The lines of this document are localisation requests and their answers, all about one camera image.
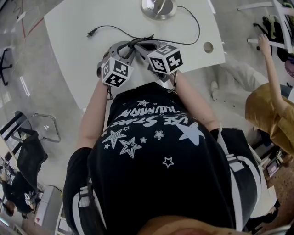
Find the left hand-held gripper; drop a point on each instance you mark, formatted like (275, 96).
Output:
(116, 72)

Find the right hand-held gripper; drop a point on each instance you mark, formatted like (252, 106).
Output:
(165, 60)

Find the silver light lamp base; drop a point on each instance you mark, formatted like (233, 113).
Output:
(158, 9)

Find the person's left forearm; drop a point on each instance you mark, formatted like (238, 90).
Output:
(94, 117)

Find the person's right forearm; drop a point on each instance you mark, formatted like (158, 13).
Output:
(195, 103)

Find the white power strip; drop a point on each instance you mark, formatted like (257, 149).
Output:
(21, 16)

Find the black office chair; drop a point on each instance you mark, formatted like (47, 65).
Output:
(4, 66)

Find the person's black star-print shirt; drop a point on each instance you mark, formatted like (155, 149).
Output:
(156, 179)

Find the black mesh chrome chair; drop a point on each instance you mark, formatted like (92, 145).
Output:
(29, 151)

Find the purple bag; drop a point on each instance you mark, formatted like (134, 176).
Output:
(290, 66)

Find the white cabinet box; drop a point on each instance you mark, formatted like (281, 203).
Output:
(49, 206)

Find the white perforated shelf rack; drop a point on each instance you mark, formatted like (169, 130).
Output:
(273, 165)

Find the person's chin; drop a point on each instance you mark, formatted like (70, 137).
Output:
(195, 226)

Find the white chair frame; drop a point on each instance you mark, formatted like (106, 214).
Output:
(280, 23)

